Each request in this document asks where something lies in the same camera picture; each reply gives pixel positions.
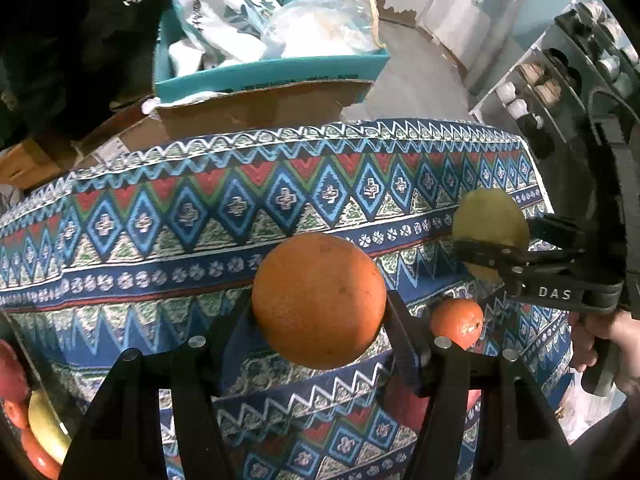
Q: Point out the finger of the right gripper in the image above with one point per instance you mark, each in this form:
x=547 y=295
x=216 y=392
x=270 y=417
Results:
x=558 y=231
x=491 y=260

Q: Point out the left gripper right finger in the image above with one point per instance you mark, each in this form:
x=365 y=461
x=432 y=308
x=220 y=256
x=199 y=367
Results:
x=518 y=438

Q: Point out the yellow-green pear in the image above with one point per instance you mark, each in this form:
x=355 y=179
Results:
x=490 y=215

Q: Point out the small orange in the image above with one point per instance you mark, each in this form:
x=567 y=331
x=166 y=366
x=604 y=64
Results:
x=17 y=413
x=460 y=320

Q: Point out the red apple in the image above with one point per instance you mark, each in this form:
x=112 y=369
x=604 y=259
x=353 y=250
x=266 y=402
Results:
x=13 y=382
x=403 y=405

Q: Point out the large orange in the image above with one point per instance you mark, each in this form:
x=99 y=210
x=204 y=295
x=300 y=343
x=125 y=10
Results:
x=318 y=300

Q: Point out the right hand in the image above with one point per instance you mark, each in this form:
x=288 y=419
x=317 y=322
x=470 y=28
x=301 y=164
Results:
x=606 y=351

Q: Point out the middle orange in bowl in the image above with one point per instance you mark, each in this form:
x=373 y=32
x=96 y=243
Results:
x=39 y=458

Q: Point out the yellow pear in bowl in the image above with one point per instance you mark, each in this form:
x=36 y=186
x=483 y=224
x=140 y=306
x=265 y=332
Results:
x=47 y=429

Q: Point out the dark glass fruit bowl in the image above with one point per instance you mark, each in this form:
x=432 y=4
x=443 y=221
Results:
x=40 y=376

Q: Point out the small orange in bowl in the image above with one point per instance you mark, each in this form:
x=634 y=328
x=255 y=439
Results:
x=17 y=413

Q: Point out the red apple in bowl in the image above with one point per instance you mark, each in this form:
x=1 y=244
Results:
x=13 y=382

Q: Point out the grey shoe rack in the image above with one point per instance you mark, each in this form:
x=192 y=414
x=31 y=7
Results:
x=582 y=61

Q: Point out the blue patterned tablecloth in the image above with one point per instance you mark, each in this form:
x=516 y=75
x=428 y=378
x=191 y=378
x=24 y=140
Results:
x=148 y=250

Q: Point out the teal cardboard box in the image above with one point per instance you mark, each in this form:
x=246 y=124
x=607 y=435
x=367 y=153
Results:
x=182 y=68

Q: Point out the brown cardboard box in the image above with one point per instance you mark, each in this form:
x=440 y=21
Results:
x=306 y=103

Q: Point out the clear plastic bag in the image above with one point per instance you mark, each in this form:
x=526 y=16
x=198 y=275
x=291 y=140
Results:
x=309 y=28

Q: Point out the white blue rice bag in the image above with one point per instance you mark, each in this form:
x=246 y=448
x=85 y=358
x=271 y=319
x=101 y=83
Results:
x=229 y=28

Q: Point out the black hanging garment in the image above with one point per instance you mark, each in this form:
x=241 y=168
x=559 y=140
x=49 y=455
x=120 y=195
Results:
x=66 y=65

